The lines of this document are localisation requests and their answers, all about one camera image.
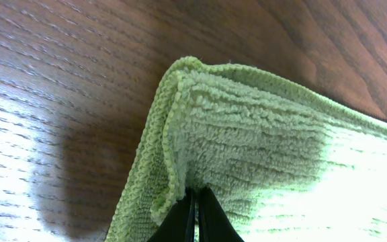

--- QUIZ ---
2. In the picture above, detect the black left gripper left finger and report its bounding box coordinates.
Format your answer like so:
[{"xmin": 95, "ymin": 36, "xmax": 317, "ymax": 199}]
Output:
[{"xmin": 147, "ymin": 188, "xmax": 196, "ymax": 242}]

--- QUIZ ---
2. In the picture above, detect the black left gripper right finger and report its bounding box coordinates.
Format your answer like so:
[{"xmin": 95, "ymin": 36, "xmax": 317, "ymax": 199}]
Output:
[{"xmin": 198, "ymin": 187, "xmax": 244, "ymax": 242}]

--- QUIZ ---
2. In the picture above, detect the light green microfiber cloth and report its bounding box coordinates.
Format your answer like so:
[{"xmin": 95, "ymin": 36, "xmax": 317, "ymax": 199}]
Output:
[{"xmin": 106, "ymin": 56, "xmax": 387, "ymax": 241}]

